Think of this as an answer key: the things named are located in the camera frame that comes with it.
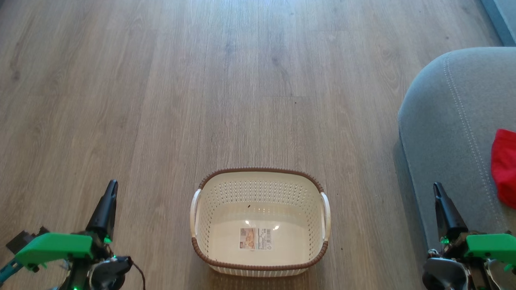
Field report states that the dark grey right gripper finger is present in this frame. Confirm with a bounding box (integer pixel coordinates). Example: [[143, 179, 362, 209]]
[[431, 182, 471, 243]]

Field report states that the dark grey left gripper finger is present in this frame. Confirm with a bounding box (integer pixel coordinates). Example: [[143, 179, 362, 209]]
[[85, 178, 119, 244]]

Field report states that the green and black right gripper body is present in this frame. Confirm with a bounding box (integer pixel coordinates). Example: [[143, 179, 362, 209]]
[[430, 231, 516, 275]]

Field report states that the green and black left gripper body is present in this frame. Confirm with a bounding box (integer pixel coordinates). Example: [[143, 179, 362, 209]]
[[13, 231, 112, 290]]

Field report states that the red garment with white stripes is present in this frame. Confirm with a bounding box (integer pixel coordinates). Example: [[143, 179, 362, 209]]
[[489, 129, 516, 212]]

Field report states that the grey fabric sofa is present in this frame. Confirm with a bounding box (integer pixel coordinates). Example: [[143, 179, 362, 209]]
[[392, 43, 516, 290]]

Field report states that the cream perforated laundry basket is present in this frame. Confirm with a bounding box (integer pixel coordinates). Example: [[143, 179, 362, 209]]
[[188, 165, 334, 280]]

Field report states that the paper label sticker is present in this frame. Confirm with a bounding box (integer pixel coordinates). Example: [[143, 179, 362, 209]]
[[239, 227, 274, 251]]

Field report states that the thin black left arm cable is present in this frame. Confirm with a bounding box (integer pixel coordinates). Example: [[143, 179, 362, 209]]
[[130, 261, 148, 290]]

